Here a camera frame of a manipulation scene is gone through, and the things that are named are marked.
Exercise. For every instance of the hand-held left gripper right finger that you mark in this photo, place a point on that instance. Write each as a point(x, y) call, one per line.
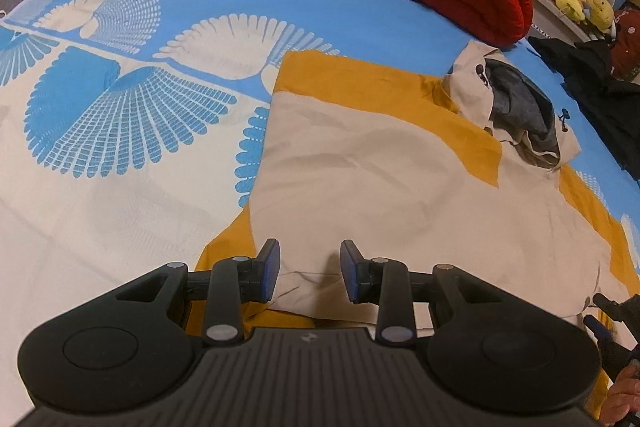
point(350, 274)

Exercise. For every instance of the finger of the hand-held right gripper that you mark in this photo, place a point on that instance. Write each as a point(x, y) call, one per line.
point(596, 328)
point(602, 301)

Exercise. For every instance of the beige and yellow hooded jacket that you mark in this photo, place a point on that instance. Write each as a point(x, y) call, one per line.
point(375, 157)

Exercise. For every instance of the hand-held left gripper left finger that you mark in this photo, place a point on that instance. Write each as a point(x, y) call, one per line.
point(270, 272)

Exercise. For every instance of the red fabric item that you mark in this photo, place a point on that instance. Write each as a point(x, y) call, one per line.
point(627, 42)

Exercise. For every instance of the black clothes pile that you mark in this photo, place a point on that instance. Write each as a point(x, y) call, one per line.
point(600, 87)

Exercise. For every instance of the yellow plush toy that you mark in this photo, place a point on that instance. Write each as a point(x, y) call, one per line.
point(569, 6)
point(600, 9)

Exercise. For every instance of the person's right hand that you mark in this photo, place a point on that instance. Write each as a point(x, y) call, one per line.
point(622, 399)

